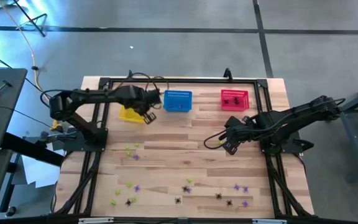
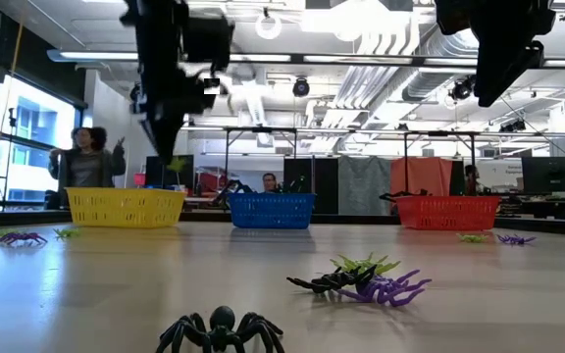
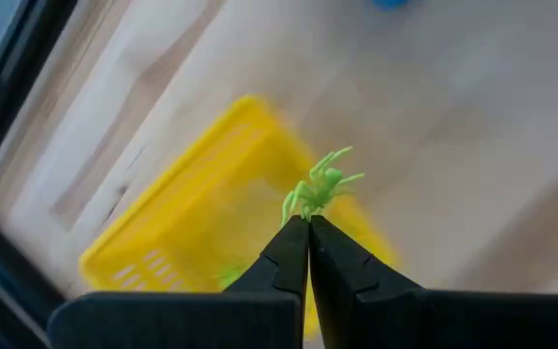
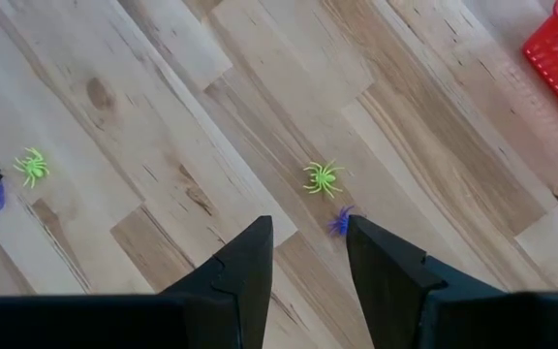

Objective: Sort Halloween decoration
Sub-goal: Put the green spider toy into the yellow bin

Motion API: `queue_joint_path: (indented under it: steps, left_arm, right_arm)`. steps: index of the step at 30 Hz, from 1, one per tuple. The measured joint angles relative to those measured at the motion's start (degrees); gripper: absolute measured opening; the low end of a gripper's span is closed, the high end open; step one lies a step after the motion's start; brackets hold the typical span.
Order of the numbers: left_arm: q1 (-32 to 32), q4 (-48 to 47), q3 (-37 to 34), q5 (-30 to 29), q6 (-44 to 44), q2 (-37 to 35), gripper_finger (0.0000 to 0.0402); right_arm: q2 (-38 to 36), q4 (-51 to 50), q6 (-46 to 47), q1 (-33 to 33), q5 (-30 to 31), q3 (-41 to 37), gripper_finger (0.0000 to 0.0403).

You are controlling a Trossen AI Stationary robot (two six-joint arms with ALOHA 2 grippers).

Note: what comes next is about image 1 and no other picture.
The yellow connector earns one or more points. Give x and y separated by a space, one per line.
55 125

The black frame clamp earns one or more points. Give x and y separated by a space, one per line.
227 74
130 74

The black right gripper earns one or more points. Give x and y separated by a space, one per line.
236 127

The black floor stand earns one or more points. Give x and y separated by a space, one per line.
30 18

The red plastic basket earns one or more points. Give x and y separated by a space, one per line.
235 93

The grey side desk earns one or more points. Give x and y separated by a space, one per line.
5 118

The blue-grey metal table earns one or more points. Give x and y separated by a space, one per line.
353 140

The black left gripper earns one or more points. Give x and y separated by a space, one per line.
141 101

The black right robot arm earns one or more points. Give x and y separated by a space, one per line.
291 116

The yellow plastic basket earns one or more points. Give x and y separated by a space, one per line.
129 115

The white paper sheets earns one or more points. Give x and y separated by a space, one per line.
39 174

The blue plastic basket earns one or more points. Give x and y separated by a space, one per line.
177 98

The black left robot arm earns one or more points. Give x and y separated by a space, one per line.
89 94

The black caster wheel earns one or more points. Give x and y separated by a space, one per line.
10 211

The silver frame bracket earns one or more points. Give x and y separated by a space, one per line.
269 221
95 220

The black support beam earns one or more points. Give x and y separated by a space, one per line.
33 151

